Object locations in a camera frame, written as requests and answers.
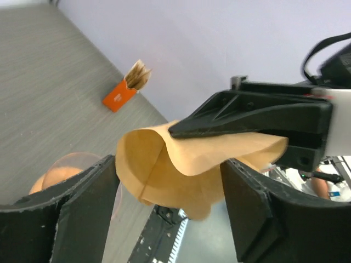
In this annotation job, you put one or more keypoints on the brown paper coffee filter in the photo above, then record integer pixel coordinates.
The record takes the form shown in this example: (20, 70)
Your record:
(184, 174)

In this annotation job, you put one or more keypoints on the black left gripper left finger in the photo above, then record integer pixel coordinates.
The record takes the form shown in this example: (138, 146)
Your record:
(67, 222)

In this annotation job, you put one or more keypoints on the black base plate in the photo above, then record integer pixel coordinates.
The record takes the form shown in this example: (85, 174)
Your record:
(161, 237)

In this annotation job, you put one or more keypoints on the orange coffee filter box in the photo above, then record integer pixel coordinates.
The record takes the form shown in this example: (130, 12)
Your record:
(119, 96)

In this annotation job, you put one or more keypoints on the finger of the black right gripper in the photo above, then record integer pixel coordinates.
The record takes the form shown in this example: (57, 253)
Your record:
(304, 150)
(231, 112)

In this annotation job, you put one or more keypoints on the brown filter stack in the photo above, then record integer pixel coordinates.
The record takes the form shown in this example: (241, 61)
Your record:
(138, 76)

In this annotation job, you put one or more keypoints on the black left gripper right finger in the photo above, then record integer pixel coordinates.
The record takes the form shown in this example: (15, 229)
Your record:
(272, 222)

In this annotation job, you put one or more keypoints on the pink glass dripper cone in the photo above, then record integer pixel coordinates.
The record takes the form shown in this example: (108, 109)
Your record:
(66, 167)

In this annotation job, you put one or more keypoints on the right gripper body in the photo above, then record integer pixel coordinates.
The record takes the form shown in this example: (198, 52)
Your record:
(338, 142)

